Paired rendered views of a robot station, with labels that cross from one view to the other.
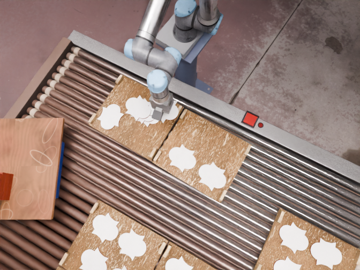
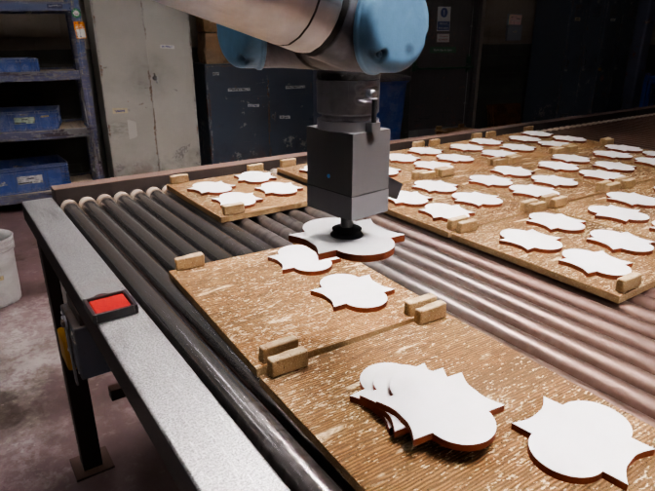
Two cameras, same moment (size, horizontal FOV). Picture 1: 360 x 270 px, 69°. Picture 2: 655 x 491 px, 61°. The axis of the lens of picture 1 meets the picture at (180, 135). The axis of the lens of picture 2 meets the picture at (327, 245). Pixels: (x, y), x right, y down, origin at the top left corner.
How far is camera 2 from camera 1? 1.46 m
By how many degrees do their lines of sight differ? 83
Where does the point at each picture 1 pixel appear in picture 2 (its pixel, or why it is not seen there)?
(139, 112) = (439, 389)
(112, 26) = not seen: outside the picture
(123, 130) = (523, 389)
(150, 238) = (487, 240)
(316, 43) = not seen: outside the picture
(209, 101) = (161, 374)
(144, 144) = (452, 339)
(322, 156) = (67, 241)
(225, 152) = (239, 277)
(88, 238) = (641, 263)
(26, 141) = not seen: outside the picture
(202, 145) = (282, 297)
